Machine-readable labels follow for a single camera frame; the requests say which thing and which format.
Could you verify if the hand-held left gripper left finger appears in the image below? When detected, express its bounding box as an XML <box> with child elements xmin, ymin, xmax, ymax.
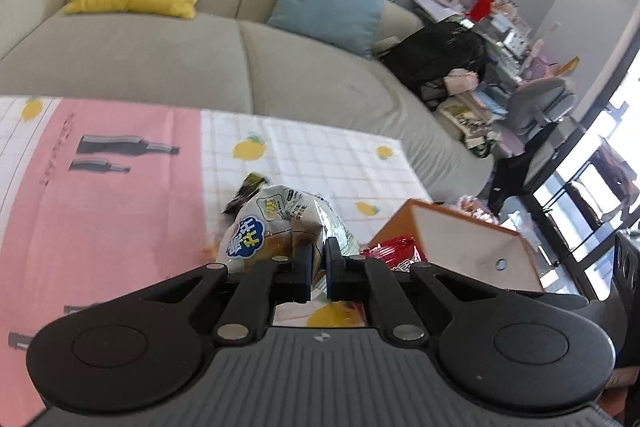
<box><xmin>132</xmin><ymin>243</ymin><xmax>326</xmax><ymax>343</ymax></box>

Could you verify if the grey office chair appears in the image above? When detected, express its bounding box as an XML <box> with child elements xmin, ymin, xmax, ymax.
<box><xmin>504</xmin><ymin>76</ymin><xmax>577</xmax><ymax>138</ymax></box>

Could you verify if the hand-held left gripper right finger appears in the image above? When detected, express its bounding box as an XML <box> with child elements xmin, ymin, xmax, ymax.
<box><xmin>324</xmin><ymin>237</ymin><xmax>506</xmax><ymax>343</ymax></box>

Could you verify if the green and black bag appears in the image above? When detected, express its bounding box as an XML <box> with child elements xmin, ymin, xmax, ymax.
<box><xmin>469</xmin><ymin>134</ymin><xmax>497</xmax><ymax>158</ymax></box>

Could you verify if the red cloth item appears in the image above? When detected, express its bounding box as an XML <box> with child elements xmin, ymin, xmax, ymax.
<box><xmin>467</xmin><ymin>0</ymin><xmax>496</xmax><ymax>20</ymax></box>

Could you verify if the pink pouch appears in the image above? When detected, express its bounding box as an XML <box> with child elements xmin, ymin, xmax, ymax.
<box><xmin>442</xmin><ymin>69</ymin><xmax>482</xmax><ymax>96</ymax></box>

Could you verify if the pile of books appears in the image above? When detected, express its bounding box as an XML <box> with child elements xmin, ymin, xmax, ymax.
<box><xmin>432</xmin><ymin>82</ymin><xmax>512</xmax><ymax>144</ymax></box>

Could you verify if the orange storage box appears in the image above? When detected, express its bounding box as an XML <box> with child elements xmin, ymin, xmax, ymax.
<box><xmin>367</xmin><ymin>199</ymin><xmax>546</xmax><ymax>294</ymax></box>

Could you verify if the silver bread snack bag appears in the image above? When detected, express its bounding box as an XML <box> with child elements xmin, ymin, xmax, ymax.
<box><xmin>217</xmin><ymin>184</ymin><xmax>361</xmax><ymax>304</ymax></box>

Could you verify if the black framed window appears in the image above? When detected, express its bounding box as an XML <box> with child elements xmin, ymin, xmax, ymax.
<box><xmin>527</xmin><ymin>7</ymin><xmax>640</xmax><ymax>303</ymax></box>

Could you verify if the black backpack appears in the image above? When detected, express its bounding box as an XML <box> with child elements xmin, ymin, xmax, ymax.
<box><xmin>379</xmin><ymin>21</ymin><xmax>489</xmax><ymax>104</ymax></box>

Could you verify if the red snack packet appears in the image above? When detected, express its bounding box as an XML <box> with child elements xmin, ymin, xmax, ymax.
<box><xmin>359</xmin><ymin>234</ymin><xmax>424</xmax><ymax>273</ymax></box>

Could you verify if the beige sofa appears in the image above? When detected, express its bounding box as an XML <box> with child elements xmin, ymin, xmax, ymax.
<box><xmin>0</xmin><ymin>0</ymin><xmax>496</xmax><ymax>204</ymax></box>

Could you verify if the black snack packet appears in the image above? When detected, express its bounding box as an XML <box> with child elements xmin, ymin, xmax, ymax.
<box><xmin>222</xmin><ymin>173</ymin><xmax>272</xmax><ymax>216</ymax></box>

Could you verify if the pink and white lemon tablecloth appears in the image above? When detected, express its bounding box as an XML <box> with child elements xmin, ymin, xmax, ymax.
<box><xmin>0</xmin><ymin>94</ymin><xmax>434</xmax><ymax>408</ymax></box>

